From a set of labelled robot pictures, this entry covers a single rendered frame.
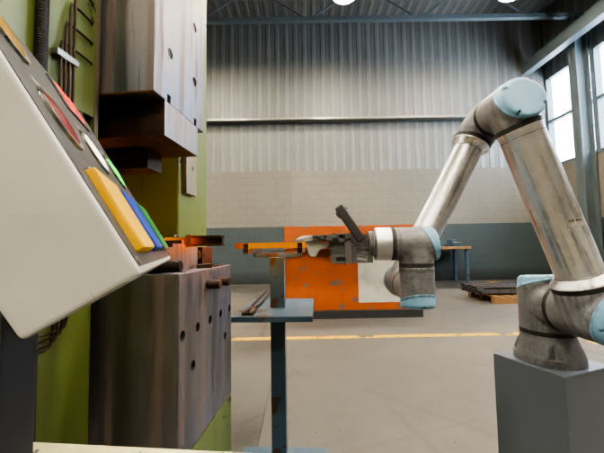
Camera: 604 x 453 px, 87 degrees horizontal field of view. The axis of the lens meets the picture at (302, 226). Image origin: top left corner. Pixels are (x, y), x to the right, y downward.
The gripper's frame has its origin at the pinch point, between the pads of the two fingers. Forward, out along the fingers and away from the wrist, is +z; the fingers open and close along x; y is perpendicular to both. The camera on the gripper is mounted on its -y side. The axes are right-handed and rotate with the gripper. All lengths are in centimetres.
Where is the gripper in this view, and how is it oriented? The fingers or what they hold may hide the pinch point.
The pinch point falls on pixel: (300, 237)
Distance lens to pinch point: 89.2
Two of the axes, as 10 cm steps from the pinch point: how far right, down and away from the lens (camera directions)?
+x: 1.0, 0.6, 9.9
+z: -9.9, 0.2, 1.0
